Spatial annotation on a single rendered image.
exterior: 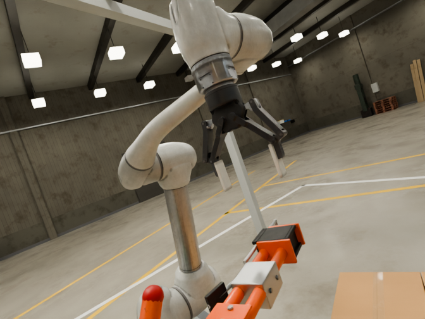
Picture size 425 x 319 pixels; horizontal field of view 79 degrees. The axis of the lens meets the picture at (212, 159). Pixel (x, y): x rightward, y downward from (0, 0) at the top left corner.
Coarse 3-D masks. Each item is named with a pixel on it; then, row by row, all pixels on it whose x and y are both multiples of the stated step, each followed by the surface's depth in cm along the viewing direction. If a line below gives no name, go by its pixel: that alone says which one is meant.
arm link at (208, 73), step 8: (216, 56) 51; (224, 56) 51; (200, 64) 51; (208, 64) 51; (216, 64) 51; (224, 64) 51; (232, 64) 53; (192, 72) 54; (200, 72) 52; (208, 72) 51; (216, 72) 51; (224, 72) 51; (232, 72) 53; (200, 80) 52; (208, 80) 52; (216, 80) 51; (224, 80) 51; (232, 80) 54; (200, 88) 53; (208, 88) 52
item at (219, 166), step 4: (220, 160) 60; (216, 164) 58; (220, 164) 59; (216, 168) 58; (220, 168) 59; (224, 168) 60; (220, 172) 58; (224, 172) 60; (220, 176) 58; (224, 176) 59; (220, 180) 59; (224, 180) 59; (228, 180) 60; (224, 184) 58; (228, 184) 60; (224, 188) 58; (228, 188) 59
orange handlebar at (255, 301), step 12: (264, 252) 53; (276, 252) 51; (276, 264) 47; (228, 300) 41; (240, 300) 42; (252, 300) 39; (216, 312) 38; (228, 312) 37; (240, 312) 36; (252, 312) 37
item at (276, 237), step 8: (288, 224) 59; (296, 224) 58; (264, 232) 59; (272, 232) 57; (280, 232) 56; (288, 232) 55; (296, 232) 58; (264, 240) 55; (272, 240) 54; (280, 240) 52; (288, 240) 51; (296, 240) 57; (264, 248) 54; (272, 248) 53; (288, 248) 51; (296, 248) 56; (272, 256) 54; (288, 256) 52; (296, 256) 53
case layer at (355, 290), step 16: (352, 272) 153; (368, 272) 148; (384, 272) 144; (400, 272) 140; (416, 272) 136; (336, 288) 145; (352, 288) 140; (368, 288) 136; (384, 288) 133; (400, 288) 129; (416, 288) 126; (336, 304) 133; (352, 304) 129; (368, 304) 126; (384, 304) 123; (400, 304) 119; (416, 304) 117
